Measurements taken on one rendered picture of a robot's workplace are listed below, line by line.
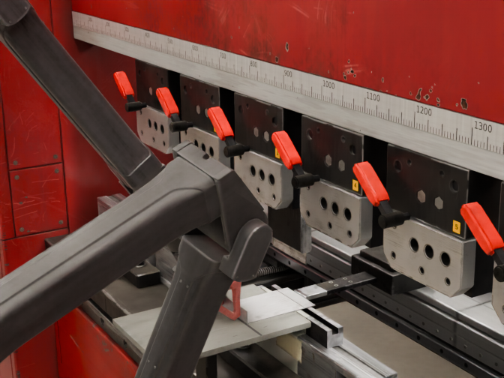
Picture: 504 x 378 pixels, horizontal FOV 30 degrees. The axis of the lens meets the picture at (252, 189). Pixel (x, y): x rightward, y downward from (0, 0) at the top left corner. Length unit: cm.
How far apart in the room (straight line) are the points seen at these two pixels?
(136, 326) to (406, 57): 63
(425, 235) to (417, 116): 15
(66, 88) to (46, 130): 94
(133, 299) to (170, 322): 85
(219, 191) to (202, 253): 10
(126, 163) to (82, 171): 94
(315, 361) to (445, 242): 42
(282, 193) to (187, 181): 51
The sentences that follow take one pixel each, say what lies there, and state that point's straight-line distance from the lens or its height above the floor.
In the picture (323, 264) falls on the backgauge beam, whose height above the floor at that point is 94.
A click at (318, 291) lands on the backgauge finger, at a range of 160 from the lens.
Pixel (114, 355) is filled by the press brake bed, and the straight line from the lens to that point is 199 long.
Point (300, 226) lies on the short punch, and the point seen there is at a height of 115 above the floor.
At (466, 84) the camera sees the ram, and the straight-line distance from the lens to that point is 109.
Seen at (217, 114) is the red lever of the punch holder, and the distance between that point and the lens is 153.
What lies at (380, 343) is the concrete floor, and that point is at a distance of 368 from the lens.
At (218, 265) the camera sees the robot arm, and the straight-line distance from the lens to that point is 102.
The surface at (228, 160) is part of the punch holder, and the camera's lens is 162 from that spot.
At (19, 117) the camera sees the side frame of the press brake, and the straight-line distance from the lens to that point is 220.
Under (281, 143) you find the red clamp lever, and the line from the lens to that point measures 136.
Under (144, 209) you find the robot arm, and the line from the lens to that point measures 93.
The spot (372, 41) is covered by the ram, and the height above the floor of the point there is 146.
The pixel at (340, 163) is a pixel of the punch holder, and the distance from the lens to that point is 130.
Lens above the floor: 164
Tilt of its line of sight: 17 degrees down
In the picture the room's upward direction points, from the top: 1 degrees counter-clockwise
